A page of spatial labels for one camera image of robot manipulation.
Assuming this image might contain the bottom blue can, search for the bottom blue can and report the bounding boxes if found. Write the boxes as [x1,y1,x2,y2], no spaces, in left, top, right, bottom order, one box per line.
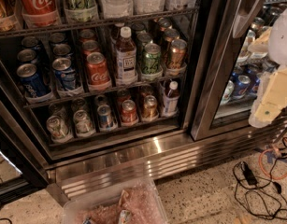
[97,105,117,132]

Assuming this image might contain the rear blue pepsi can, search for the rear blue pepsi can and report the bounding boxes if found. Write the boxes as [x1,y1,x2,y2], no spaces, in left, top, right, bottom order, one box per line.
[22,36,44,52]

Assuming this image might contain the tea bottle white cap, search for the tea bottle white cap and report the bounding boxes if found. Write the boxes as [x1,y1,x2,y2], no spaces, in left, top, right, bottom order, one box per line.
[116,26,136,84]

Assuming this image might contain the front red coke can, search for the front red coke can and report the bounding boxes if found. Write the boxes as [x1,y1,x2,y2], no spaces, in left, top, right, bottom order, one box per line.
[86,52,112,91]

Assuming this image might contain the glass fridge door right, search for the glass fridge door right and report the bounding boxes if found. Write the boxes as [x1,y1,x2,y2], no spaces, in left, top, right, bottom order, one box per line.
[191,0,287,141]

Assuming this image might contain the top shelf coke can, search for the top shelf coke can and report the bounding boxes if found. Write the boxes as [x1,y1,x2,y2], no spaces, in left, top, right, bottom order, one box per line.
[21,0,60,28]

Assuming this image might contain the rear orange can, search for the rear orange can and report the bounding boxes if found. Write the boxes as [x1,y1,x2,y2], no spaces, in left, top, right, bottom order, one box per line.
[157,18,172,32]

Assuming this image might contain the front blue can second row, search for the front blue can second row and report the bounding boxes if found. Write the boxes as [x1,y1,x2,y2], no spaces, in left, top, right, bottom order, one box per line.
[52,58,83,97]

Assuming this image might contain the rear tea bottle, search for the rear tea bottle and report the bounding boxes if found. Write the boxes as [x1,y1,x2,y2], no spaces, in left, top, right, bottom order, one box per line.
[110,22,124,46]

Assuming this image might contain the bottom red can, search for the bottom red can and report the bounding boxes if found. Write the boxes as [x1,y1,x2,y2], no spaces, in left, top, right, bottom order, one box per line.
[121,100,138,126]

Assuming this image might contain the bottom orange can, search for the bottom orange can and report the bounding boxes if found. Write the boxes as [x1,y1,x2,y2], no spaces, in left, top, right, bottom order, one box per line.
[141,95,158,120]

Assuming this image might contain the top shelf green can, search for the top shelf green can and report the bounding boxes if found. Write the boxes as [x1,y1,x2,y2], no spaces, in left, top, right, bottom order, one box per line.
[65,0,99,22]

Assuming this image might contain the white can behind door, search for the white can behind door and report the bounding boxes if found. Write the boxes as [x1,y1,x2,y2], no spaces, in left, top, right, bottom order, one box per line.
[221,80,234,105]

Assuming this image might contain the bottom left white can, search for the bottom left white can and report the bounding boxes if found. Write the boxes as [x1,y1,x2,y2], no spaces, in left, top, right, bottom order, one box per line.
[46,116,73,143]

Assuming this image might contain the top shelf water bottle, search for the top shelf water bottle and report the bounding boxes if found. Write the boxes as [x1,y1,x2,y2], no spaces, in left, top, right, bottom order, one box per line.
[101,0,133,19]

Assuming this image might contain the clear plastic bin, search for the clear plastic bin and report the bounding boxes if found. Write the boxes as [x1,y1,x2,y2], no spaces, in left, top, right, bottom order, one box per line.
[62,177,168,224]

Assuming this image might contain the rear can second row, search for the rear can second row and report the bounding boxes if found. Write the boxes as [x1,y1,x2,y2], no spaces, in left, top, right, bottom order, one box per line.
[49,33,67,47]

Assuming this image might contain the blue can second row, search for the blue can second row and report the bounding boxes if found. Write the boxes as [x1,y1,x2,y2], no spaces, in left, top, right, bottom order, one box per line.
[52,44,73,59]
[52,58,83,97]

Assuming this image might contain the blue can behind door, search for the blue can behind door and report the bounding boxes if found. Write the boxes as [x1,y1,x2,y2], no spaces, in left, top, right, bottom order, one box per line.
[232,75,251,99]

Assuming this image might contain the blue pepsi can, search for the blue pepsi can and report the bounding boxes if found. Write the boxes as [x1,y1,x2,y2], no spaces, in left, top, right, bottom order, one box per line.
[17,63,52,104]
[22,36,44,52]
[17,49,40,65]

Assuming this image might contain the red coke can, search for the red coke can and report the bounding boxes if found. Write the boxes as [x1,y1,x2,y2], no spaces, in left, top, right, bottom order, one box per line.
[82,40,101,56]
[86,52,112,91]
[79,29,97,43]

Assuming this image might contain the rear red coke can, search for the rear red coke can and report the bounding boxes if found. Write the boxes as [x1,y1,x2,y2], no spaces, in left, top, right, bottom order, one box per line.
[79,29,97,43]

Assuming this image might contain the rear green can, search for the rear green can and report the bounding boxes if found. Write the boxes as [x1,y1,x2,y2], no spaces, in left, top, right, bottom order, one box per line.
[131,22,146,35]

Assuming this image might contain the bottom bottle white cap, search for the bottom bottle white cap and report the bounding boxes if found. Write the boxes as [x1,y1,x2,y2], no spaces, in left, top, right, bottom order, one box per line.
[160,80,179,117]

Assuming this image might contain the stainless steel fridge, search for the stainless steel fridge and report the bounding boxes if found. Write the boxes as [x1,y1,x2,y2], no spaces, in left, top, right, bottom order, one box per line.
[0,0,287,204]

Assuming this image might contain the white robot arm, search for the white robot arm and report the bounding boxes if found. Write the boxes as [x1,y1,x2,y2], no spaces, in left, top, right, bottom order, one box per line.
[249,8,287,128]

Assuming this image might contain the front green can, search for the front green can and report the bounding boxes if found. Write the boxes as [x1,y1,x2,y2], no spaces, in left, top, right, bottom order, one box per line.
[140,43,163,80]

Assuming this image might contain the black power adapter cable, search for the black power adapter cable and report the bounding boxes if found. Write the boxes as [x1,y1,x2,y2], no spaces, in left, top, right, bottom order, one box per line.
[232,136,287,221]

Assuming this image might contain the front orange can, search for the front orange can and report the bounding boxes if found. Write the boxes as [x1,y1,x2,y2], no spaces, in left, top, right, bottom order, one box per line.
[166,38,187,70]

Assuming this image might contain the front blue pepsi can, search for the front blue pepsi can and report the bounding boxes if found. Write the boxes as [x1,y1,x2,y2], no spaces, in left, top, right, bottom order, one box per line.
[17,63,52,104]

